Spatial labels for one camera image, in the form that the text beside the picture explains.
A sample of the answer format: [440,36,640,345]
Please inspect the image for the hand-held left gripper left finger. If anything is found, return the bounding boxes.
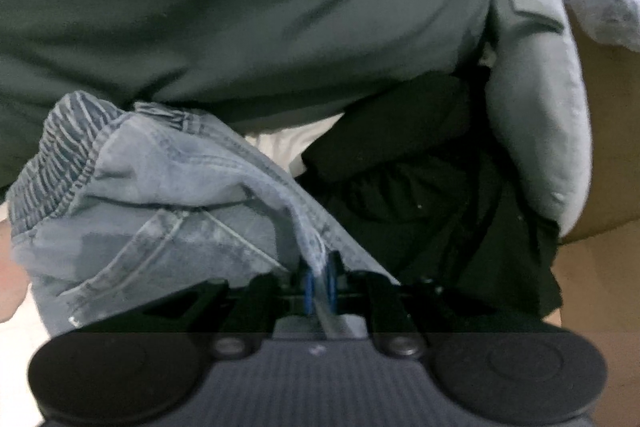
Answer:
[65,257,316,358]

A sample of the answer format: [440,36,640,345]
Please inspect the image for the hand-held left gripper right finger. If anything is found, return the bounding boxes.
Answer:
[325,251,571,358]

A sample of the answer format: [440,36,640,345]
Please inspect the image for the blue denim pants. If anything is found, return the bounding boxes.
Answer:
[7,91,401,343]

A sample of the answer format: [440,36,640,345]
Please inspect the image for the black garment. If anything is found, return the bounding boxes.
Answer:
[295,72,563,323]

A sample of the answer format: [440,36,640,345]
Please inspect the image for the cream bear print blanket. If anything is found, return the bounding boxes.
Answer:
[0,117,346,427]

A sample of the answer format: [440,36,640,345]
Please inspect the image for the grey neck pillow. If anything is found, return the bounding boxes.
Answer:
[485,0,593,238]

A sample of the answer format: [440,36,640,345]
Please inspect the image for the flattened cardboard sheet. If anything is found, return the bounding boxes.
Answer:
[550,17,640,333]

